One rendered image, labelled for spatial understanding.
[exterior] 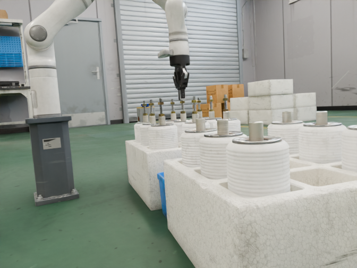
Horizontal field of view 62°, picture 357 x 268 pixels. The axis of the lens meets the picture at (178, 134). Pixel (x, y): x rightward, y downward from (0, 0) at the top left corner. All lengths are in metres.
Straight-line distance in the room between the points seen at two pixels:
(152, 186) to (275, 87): 3.03
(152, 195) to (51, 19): 0.69
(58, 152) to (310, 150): 0.82
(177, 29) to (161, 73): 5.60
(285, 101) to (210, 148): 3.39
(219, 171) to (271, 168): 0.13
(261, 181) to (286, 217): 0.06
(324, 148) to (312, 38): 6.54
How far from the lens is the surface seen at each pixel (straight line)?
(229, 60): 7.72
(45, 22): 1.17
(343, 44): 6.74
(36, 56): 1.21
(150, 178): 0.91
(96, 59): 6.35
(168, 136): 0.94
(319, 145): 0.68
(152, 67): 6.64
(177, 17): 1.12
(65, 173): 1.15
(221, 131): 0.57
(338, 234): 0.51
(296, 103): 4.04
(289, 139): 0.77
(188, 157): 0.67
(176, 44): 1.11
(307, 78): 7.17
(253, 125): 0.47
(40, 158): 1.14
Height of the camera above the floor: 0.32
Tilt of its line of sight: 6 degrees down
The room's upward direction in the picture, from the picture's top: 4 degrees counter-clockwise
